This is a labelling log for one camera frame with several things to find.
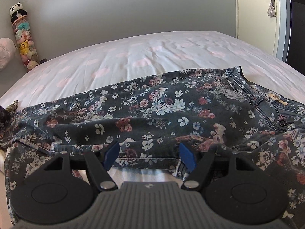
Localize pink rolled duvet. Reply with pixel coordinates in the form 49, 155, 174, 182
0, 38, 17, 71

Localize plush toy storage tube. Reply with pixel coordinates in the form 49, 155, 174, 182
12, 15, 40, 71

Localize dark floral denim pants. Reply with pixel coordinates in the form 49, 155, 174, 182
1, 67, 304, 228

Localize panda plush toy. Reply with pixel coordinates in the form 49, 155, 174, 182
9, 3, 27, 23

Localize olive striped garment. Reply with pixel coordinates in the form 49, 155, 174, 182
6, 100, 19, 113

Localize cream room door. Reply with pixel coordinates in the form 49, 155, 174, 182
236, 0, 286, 60

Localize black wall socket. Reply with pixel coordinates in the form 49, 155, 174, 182
40, 58, 47, 64

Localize small floral pouch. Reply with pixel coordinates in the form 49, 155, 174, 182
267, 3, 276, 18

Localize pink polka dot bed sheet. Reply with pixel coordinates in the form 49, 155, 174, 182
1, 31, 304, 109

